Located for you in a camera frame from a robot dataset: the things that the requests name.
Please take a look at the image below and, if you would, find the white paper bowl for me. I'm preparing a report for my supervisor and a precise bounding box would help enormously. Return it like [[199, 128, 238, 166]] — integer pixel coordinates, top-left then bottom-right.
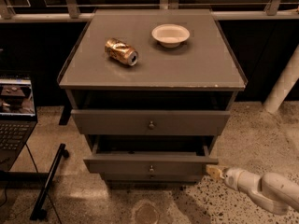
[[151, 24, 190, 49]]

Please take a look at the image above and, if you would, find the grey drawer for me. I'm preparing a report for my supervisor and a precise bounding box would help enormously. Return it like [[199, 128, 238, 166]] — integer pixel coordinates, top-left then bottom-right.
[[100, 174, 203, 183], [83, 146, 218, 175], [71, 109, 230, 136]]

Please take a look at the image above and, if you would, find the crushed gold soda can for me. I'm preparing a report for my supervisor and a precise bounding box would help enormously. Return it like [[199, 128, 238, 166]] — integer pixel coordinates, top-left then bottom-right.
[[105, 38, 138, 66]]

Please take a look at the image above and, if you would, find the open black laptop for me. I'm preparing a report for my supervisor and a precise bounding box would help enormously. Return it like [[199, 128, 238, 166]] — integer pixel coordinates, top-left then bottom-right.
[[0, 75, 37, 171]]

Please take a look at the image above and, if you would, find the metal window railing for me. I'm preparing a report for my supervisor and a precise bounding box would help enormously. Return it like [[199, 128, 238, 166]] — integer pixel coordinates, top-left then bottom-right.
[[0, 0, 299, 21]]

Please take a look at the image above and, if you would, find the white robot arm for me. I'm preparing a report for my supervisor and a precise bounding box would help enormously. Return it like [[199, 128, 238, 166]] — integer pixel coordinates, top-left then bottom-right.
[[206, 165, 299, 216]]

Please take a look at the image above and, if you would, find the grey top drawer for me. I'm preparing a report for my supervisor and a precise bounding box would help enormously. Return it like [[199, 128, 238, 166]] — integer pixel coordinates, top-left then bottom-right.
[[71, 109, 230, 136]]

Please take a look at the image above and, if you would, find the grey drawer cabinet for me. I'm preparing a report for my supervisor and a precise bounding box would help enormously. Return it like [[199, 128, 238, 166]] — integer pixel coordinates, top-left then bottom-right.
[[57, 8, 249, 156]]

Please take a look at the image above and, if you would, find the black table leg frame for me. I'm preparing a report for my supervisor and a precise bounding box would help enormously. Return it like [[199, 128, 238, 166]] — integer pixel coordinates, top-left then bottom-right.
[[0, 143, 69, 221]]

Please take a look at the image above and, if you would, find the grey bottom drawer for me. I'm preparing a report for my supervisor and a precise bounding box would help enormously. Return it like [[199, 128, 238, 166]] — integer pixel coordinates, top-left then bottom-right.
[[100, 174, 203, 183]]

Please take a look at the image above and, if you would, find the white pillar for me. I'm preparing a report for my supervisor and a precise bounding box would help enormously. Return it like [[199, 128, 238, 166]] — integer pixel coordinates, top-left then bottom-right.
[[263, 45, 299, 114]]

